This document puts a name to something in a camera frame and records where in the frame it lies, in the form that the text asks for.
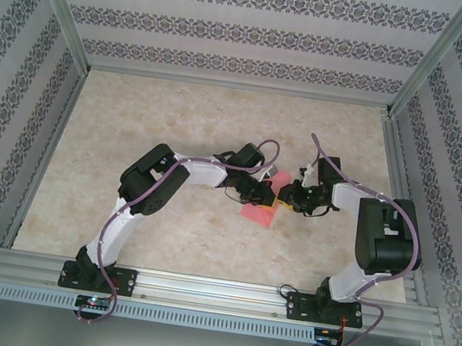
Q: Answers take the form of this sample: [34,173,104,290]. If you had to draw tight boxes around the pink paper sheet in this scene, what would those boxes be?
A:
[237,165,293,231]

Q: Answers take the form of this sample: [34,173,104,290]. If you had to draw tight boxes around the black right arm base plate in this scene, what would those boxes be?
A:
[283,289,367,332]

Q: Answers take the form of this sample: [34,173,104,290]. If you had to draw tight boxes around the aluminium back rail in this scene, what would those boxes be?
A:
[87,62,392,117]

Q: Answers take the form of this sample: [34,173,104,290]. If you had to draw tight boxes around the aluminium mounting rail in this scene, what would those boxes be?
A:
[0,245,448,345]

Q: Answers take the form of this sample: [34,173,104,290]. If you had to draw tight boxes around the slotted grey cable duct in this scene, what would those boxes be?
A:
[0,280,346,346]

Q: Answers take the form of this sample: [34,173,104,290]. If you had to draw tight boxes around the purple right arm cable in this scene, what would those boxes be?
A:
[279,132,439,346]

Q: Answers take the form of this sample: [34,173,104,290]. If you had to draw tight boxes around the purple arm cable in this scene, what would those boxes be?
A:
[76,114,285,346]
[279,132,439,346]

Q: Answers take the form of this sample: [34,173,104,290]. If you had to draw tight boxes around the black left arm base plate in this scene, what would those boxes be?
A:
[57,258,140,299]

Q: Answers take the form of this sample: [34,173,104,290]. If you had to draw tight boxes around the aluminium frame post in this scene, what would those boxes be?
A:
[382,0,462,128]
[5,0,101,77]

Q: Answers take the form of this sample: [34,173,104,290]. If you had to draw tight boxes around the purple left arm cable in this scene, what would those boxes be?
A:
[76,114,285,346]

